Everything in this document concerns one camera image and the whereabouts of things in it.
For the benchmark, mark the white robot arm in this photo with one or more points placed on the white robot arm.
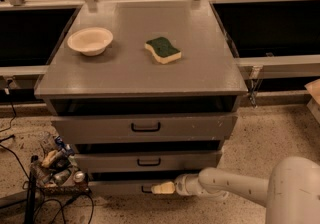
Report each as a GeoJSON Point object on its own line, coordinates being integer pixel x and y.
{"type": "Point", "coordinates": [291, 194]}

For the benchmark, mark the grey bottom drawer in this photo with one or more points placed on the grey bottom drawer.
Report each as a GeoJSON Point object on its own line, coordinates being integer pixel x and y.
{"type": "Point", "coordinates": [124, 187]}

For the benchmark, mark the grey drawer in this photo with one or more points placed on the grey drawer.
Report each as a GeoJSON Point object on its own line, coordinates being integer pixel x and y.
{"type": "Point", "coordinates": [124, 187]}
{"type": "Point", "coordinates": [147, 161]}
{"type": "Point", "coordinates": [144, 128]}

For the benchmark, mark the white bowl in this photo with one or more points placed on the white bowl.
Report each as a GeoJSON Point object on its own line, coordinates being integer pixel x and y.
{"type": "Point", "coordinates": [90, 41]}

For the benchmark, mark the tray of cans and clutter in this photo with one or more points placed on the tray of cans and clutter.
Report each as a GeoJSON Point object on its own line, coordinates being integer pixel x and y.
{"type": "Point", "coordinates": [57, 172]}

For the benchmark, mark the green yellow sponge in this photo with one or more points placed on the green yellow sponge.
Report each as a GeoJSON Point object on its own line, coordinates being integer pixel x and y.
{"type": "Point", "coordinates": [162, 50]}

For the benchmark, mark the black stand post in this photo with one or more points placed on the black stand post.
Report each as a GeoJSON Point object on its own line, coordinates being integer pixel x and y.
{"type": "Point", "coordinates": [31, 191]}

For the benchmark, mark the grey top drawer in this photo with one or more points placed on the grey top drawer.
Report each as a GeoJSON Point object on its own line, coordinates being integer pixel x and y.
{"type": "Point", "coordinates": [144, 128]}

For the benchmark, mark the wooden box at right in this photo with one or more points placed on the wooden box at right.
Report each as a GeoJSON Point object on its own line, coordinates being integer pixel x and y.
{"type": "Point", "coordinates": [313, 105]}

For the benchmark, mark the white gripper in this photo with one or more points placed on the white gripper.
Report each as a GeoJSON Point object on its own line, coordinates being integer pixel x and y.
{"type": "Point", "coordinates": [182, 184]}

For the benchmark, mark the grey drawer cabinet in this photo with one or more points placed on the grey drawer cabinet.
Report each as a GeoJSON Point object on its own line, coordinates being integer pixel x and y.
{"type": "Point", "coordinates": [127, 80]}

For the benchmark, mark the grey middle drawer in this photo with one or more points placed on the grey middle drawer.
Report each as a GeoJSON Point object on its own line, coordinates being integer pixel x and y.
{"type": "Point", "coordinates": [147, 161]}

